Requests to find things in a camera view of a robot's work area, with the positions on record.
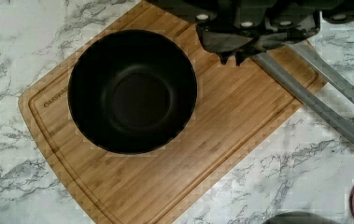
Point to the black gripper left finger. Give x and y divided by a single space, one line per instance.
224 45

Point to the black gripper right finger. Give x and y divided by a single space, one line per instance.
285 34

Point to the black bowl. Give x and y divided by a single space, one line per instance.
132 91

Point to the bamboo cutting board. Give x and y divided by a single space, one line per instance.
238 106

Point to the grey round object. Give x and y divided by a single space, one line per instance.
298 218

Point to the grey metal rail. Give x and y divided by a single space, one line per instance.
288 82

